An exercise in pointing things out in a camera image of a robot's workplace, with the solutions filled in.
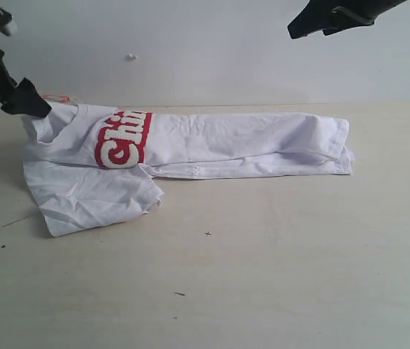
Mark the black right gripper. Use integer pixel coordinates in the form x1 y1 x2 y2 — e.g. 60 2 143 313
287 0 405 39

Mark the white t-shirt red Chinese patch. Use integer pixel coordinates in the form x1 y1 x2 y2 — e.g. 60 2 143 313
22 103 353 237

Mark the orange size tag with string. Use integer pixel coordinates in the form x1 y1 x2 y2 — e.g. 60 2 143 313
42 95 77 105

